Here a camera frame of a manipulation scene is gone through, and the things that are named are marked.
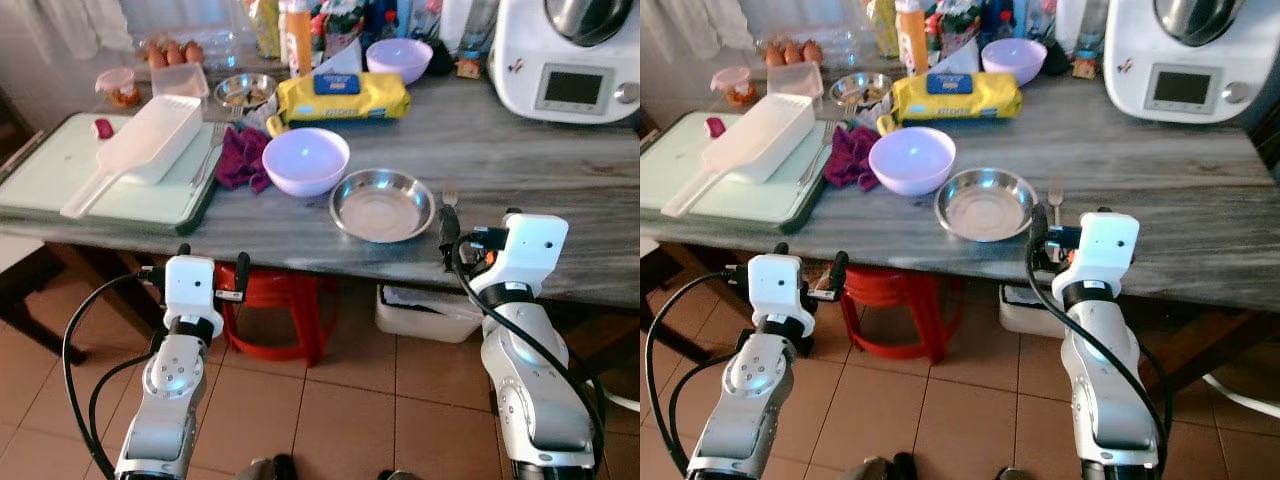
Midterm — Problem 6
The white plastic box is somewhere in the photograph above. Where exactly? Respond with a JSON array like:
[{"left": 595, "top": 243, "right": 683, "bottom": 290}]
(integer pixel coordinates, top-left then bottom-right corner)
[
  {"left": 374, "top": 282, "right": 488, "bottom": 345},
  {"left": 997, "top": 282, "right": 1068, "bottom": 339}
]

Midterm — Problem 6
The yellow food package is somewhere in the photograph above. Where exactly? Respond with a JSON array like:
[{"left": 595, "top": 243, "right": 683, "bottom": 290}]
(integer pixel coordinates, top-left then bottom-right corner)
[
  {"left": 275, "top": 71, "right": 413, "bottom": 125},
  {"left": 889, "top": 71, "right": 1024, "bottom": 124}
]

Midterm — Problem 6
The small stainless steel bowl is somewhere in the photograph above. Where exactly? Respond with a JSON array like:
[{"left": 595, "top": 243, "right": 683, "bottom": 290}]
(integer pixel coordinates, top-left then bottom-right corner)
[
  {"left": 213, "top": 72, "right": 279, "bottom": 112},
  {"left": 829, "top": 71, "right": 894, "bottom": 110}
]

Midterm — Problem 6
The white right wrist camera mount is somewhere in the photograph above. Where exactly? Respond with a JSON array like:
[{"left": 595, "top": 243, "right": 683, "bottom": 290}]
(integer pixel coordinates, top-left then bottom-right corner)
[
  {"left": 1062, "top": 211, "right": 1142, "bottom": 292},
  {"left": 470, "top": 212, "right": 570, "bottom": 297}
]

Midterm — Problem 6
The pale green cutting board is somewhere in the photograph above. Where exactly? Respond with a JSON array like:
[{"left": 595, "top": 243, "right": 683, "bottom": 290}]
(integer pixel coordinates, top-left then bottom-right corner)
[
  {"left": 0, "top": 111, "right": 222, "bottom": 237},
  {"left": 640, "top": 109, "right": 842, "bottom": 234}
]

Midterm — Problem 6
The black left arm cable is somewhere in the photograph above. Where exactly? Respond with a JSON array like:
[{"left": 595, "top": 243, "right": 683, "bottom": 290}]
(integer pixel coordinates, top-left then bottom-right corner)
[
  {"left": 61, "top": 268, "right": 167, "bottom": 480},
  {"left": 668, "top": 352, "right": 743, "bottom": 477},
  {"left": 87, "top": 352, "right": 156, "bottom": 480},
  {"left": 644, "top": 268, "right": 753, "bottom": 479}
]

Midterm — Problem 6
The white plastic container with handle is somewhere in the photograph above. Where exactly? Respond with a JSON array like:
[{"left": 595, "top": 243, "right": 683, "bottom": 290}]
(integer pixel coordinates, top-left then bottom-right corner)
[
  {"left": 59, "top": 94, "right": 205, "bottom": 220},
  {"left": 659, "top": 92, "right": 817, "bottom": 219}
]

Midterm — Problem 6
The dark snack bag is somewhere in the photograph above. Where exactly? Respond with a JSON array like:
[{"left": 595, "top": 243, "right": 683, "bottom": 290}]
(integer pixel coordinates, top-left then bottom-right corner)
[
  {"left": 314, "top": 0, "right": 367, "bottom": 53},
  {"left": 924, "top": 0, "right": 982, "bottom": 53}
]

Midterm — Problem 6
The red plastic stool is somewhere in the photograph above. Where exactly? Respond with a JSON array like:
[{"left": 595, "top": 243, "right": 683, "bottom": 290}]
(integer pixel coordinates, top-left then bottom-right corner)
[
  {"left": 837, "top": 264, "right": 952, "bottom": 365},
  {"left": 214, "top": 264, "right": 338, "bottom": 368}
]

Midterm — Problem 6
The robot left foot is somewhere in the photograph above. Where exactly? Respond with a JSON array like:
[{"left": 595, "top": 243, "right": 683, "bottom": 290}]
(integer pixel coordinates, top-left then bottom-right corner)
[
  {"left": 844, "top": 452, "right": 917, "bottom": 480},
  {"left": 234, "top": 454, "right": 300, "bottom": 480}
]

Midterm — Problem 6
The white curtain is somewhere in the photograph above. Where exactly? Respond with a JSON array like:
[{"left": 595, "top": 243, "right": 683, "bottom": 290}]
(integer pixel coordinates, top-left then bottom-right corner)
[
  {"left": 0, "top": 0, "right": 133, "bottom": 63},
  {"left": 640, "top": 0, "right": 749, "bottom": 61}
]

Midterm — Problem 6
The small jar with pink lid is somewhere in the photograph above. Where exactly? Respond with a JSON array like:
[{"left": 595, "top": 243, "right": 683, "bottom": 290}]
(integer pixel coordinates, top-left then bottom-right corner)
[
  {"left": 95, "top": 66, "right": 142, "bottom": 110},
  {"left": 710, "top": 65, "right": 759, "bottom": 108}
]

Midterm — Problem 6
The stainless steel plate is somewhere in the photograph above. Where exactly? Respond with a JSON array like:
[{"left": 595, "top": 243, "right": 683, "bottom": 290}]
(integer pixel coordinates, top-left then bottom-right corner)
[
  {"left": 329, "top": 167, "right": 438, "bottom": 245},
  {"left": 934, "top": 166, "right": 1040, "bottom": 244}
]

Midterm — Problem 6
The orange bottle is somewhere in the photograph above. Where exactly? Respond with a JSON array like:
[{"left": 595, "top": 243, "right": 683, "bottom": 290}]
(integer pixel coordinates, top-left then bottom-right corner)
[
  {"left": 895, "top": 0, "right": 930, "bottom": 74},
  {"left": 284, "top": 0, "right": 314, "bottom": 77}
]

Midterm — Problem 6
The purple cloth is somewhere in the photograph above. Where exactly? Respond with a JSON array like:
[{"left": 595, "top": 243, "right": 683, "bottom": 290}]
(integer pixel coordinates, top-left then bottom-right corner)
[
  {"left": 214, "top": 124, "right": 274, "bottom": 194},
  {"left": 824, "top": 124, "right": 884, "bottom": 192}
]

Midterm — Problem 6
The lilac plastic bowl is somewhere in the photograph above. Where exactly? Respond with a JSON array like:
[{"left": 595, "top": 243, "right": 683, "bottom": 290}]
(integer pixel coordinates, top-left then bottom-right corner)
[
  {"left": 980, "top": 37, "right": 1049, "bottom": 87},
  {"left": 867, "top": 126, "right": 958, "bottom": 198},
  {"left": 365, "top": 37, "right": 435, "bottom": 86},
  {"left": 261, "top": 127, "right": 352, "bottom": 198}
]

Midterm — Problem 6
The yellow green packet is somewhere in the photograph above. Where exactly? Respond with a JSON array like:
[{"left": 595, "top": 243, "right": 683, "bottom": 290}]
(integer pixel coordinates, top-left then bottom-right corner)
[
  {"left": 249, "top": 0, "right": 284, "bottom": 58},
  {"left": 867, "top": 0, "right": 899, "bottom": 58}
]

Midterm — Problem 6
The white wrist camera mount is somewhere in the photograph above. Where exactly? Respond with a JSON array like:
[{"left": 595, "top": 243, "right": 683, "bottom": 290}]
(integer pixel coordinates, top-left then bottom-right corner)
[
  {"left": 470, "top": 212, "right": 570, "bottom": 297},
  {"left": 747, "top": 253, "right": 810, "bottom": 321},
  {"left": 1062, "top": 211, "right": 1142, "bottom": 292},
  {"left": 163, "top": 255, "right": 224, "bottom": 321}
]

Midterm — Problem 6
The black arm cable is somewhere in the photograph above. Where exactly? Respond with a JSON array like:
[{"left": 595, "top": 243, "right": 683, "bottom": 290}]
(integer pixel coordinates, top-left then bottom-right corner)
[
  {"left": 644, "top": 268, "right": 753, "bottom": 479},
  {"left": 668, "top": 352, "right": 743, "bottom": 477},
  {"left": 87, "top": 352, "right": 156, "bottom": 480},
  {"left": 61, "top": 268, "right": 167, "bottom": 480},
  {"left": 449, "top": 231, "right": 608, "bottom": 473},
  {"left": 1024, "top": 230, "right": 1175, "bottom": 473}
]

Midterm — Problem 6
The clear plastic food box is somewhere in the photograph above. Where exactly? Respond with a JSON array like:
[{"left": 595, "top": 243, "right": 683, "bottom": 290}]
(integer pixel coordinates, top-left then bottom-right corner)
[
  {"left": 766, "top": 61, "right": 826, "bottom": 100},
  {"left": 149, "top": 62, "right": 212, "bottom": 100}
]

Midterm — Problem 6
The white kitchen cooking machine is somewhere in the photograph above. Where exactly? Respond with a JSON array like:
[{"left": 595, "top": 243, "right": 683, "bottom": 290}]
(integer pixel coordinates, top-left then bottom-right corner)
[
  {"left": 1103, "top": 0, "right": 1280, "bottom": 126},
  {"left": 489, "top": 0, "right": 641, "bottom": 126}
]

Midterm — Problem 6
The clear plastic bottle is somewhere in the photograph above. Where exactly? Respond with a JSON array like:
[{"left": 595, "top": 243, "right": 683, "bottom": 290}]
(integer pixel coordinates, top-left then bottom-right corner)
[
  {"left": 461, "top": 0, "right": 500, "bottom": 60},
  {"left": 1074, "top": 0, "right": 1112, "bottom": 60}
]

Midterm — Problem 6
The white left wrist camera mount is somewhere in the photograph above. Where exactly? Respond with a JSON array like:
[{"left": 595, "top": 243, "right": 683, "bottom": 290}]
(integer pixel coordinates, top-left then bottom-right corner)
[
  {"left": 747, "top": 253, "right": 810, "bottom": 321},
  {"left": 163, "top": 255, "right": 224, "bottom": 321}
]

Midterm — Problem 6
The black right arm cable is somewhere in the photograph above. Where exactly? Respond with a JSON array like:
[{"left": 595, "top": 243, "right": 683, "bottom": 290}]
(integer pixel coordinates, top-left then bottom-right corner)
[
  {"left": 1024, "top": 230, "right": 1175, "bottom": 473},
  {"left": 449, "top": 231, "right": 608, "bottom": 473}
]

